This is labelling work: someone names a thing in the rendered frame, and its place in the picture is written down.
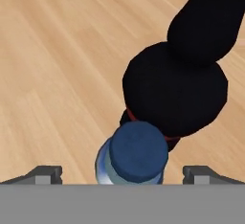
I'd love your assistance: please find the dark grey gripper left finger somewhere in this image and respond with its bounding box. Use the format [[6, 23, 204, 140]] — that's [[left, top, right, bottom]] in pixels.
[[0, 165, 63, 186]]

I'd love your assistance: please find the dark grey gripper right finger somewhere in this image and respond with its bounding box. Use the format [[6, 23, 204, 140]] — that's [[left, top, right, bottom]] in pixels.
[[182, 165, 245, 186]]

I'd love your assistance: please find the clear bottle with blue cap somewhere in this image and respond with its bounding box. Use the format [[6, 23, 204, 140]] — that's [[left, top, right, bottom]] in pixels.
[[94, 121, 169, 186]]

